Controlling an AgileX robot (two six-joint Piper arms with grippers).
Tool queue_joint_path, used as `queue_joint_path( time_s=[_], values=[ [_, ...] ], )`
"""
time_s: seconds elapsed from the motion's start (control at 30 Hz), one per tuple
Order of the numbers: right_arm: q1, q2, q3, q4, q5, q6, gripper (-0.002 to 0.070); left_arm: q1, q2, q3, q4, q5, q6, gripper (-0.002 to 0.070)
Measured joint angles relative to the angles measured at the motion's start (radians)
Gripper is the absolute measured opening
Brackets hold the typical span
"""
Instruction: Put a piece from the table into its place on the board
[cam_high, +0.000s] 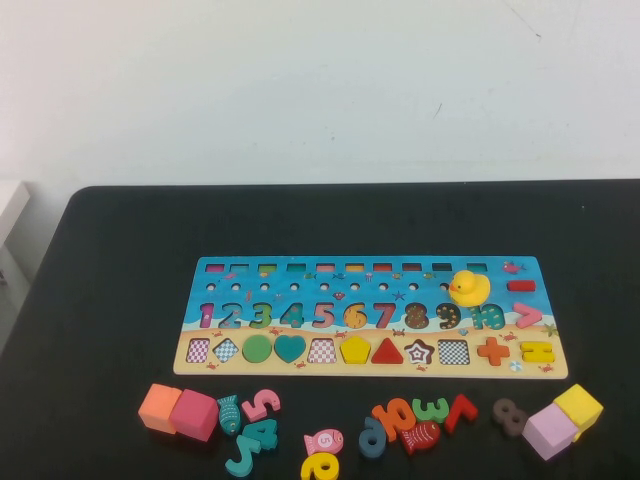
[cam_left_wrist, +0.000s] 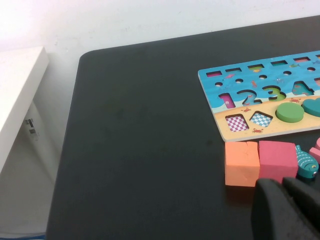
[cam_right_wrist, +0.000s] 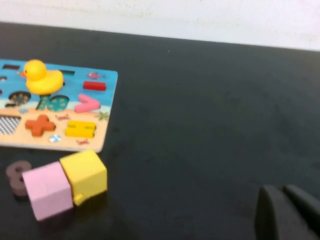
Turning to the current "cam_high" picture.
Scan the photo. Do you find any yellow pentagon piece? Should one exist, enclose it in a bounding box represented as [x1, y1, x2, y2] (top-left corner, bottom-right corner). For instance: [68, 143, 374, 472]
[339, 335, 373, 365]

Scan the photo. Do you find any colourful wooden puzzle board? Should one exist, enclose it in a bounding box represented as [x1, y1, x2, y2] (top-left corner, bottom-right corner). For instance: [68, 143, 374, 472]
[172, 256, 571, 380]

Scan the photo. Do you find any teal heart piece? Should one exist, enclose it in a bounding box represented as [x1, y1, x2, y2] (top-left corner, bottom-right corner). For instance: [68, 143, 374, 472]
[273, 335, 307, 365]

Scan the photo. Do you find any green circle piece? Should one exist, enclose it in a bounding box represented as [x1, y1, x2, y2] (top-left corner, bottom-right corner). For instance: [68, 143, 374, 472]
[241, 335, 275, 364]

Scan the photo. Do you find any red triangle piece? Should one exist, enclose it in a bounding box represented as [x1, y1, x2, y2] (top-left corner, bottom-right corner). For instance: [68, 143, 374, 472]
[370, 337, 405, 365]

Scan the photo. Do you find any pink number five piece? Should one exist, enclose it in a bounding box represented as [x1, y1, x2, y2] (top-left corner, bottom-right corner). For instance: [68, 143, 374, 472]
[240, 389, 282, 424]

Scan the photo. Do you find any dark blue number nine piece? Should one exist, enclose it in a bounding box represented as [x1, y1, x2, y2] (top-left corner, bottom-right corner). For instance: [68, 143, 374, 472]
[357, 416, 387, 459]

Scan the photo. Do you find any orange number ten piece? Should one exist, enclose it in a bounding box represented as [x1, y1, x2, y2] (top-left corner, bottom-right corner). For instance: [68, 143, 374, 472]
[370, 397, 417, 443]

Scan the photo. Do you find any teal number four piece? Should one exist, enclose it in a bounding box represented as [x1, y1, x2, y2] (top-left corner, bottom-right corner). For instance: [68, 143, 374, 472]
[240, 418, 279, 454]

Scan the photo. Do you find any green number three piece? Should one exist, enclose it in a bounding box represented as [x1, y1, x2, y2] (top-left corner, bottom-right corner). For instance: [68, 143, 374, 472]
[411, 397, 450, 425]

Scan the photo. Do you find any orange plus sign piece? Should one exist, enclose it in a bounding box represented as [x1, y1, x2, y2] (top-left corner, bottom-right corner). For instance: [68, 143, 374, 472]
[476, 337, 511, 367]

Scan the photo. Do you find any red number seven piece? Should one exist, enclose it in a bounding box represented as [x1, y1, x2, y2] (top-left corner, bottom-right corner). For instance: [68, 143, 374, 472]
[443, 393, 479, 435]

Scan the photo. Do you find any yellow number piece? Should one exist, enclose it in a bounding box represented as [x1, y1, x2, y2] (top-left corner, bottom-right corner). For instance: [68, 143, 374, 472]
[300, 450, 340, 480]

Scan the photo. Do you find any pink greater-than sign piece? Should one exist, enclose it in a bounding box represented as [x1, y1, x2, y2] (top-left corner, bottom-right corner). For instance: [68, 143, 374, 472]
[513, 302, 544, 330]

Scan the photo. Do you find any teal hook-shaped number piece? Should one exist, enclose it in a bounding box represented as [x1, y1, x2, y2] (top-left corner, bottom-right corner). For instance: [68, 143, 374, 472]
[224, 434, 264, 478]

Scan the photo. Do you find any yellow equals sign piece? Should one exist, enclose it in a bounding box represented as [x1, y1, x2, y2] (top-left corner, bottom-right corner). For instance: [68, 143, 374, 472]
[520, 341, 556, 364]

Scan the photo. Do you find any brown number eight piece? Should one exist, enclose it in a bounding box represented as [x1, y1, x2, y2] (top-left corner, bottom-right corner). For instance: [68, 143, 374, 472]
[491, 398, 528, 439]

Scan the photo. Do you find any yellow rubber duck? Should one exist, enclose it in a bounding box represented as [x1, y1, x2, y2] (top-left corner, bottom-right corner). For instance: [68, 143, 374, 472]
[448, 270, 492, 306]

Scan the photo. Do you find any teal wooden fish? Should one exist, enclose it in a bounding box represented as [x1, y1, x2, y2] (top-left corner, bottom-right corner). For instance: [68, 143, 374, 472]
[215, 394, 243, 436]

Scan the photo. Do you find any pink wooden fish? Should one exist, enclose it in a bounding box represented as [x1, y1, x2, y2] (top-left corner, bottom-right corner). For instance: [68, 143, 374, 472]
[302, 428, 345, 457]

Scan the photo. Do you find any magenta wooden cube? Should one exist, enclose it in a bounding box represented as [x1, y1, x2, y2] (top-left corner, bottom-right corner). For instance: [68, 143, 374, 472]
[168, 389, 220, 443]

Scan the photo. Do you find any red wooden fish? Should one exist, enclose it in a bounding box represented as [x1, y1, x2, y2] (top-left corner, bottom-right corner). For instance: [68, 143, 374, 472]
[398, 420, 442, 456]

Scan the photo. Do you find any orange wooden cube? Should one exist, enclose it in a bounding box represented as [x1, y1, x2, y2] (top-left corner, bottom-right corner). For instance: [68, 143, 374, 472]
[137, 383, 182, 435]

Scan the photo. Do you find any light pink wooden cube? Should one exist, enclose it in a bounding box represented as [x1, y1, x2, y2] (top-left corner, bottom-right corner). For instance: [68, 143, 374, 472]
[521, 402, 581, 462]

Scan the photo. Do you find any yellow wooden cube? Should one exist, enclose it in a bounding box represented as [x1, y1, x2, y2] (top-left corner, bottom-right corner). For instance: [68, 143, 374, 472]
[552, 383, 605, 443]

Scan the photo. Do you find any white furniture edge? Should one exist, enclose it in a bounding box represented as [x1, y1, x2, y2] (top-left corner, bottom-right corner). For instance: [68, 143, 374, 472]
[0, 179, 30, 246]

